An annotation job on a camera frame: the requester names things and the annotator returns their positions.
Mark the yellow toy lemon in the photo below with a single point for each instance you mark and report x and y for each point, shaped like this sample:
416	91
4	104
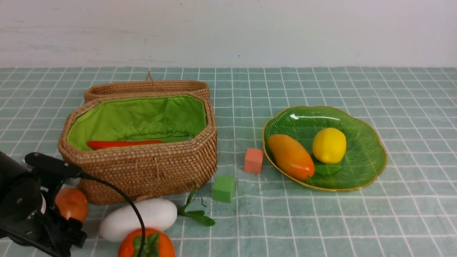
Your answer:
329	146

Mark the white toy radish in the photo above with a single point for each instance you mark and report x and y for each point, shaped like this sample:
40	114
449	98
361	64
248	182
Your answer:
157	213

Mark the green foam cube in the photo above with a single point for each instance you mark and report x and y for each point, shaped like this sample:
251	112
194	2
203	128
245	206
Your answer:
223	189

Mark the orange yellow toy mango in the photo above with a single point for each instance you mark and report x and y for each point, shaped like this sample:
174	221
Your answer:
291	157

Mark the green leaf-shaped glass plate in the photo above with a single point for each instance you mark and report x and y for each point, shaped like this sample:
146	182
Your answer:
365	158

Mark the brown toy potato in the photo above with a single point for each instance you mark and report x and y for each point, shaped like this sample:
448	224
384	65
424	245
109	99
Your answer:
73	203

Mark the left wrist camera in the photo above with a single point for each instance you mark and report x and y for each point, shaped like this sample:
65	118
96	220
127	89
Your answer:
48	164

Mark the orange toy persimmon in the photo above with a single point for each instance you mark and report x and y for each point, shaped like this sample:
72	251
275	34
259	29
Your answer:
157	244

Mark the orange foam cube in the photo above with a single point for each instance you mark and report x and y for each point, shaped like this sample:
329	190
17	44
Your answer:
253	160

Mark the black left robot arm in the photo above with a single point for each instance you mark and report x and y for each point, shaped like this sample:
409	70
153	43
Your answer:
12	171

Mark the green plastic leaf sprig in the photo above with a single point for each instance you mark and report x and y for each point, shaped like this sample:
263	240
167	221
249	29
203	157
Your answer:
198	216

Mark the red toy chili pepper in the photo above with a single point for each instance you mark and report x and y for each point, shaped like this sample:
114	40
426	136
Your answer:
98	145

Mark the woven wicker basket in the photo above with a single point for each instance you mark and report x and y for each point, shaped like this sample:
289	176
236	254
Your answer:
186	159

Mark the woven wicker basket lid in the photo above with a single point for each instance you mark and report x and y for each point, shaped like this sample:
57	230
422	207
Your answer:
196	87

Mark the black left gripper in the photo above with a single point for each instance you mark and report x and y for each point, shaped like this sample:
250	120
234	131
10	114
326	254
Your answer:
30	217

